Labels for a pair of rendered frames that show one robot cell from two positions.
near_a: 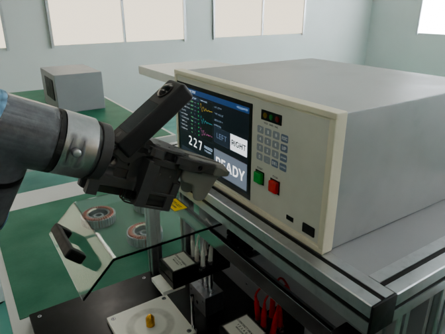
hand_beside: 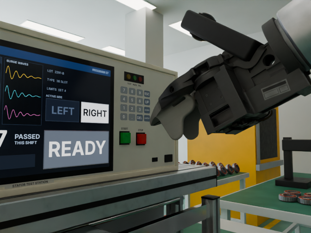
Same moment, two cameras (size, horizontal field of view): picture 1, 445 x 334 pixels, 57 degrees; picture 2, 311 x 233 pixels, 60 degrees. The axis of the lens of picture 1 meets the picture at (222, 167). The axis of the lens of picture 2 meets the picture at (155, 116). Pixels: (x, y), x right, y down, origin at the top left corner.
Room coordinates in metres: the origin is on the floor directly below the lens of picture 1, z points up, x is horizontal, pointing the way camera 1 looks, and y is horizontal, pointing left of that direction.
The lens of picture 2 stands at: (0.67, 0.39, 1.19)
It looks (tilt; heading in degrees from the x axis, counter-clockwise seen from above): 4 degrees up; 255
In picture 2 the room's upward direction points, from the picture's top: straight up
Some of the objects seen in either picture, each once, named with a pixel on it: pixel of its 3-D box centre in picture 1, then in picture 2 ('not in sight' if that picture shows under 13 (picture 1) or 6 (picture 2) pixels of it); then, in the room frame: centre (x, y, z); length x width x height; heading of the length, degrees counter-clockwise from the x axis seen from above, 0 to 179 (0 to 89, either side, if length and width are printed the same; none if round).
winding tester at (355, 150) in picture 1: (314, 127); (31, 119); (0.77, -0.18, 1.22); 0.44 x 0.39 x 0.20; 33
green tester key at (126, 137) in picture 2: (259, 177); (124, 137); (0.61, -0.06, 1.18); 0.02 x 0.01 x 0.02; 33
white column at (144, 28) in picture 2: not in sight; (144, 108); (-0.31, -4.10, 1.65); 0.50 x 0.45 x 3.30; 123
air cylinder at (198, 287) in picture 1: (206, 295); not in sight; (0.79, 0.04, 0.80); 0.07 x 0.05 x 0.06; 33
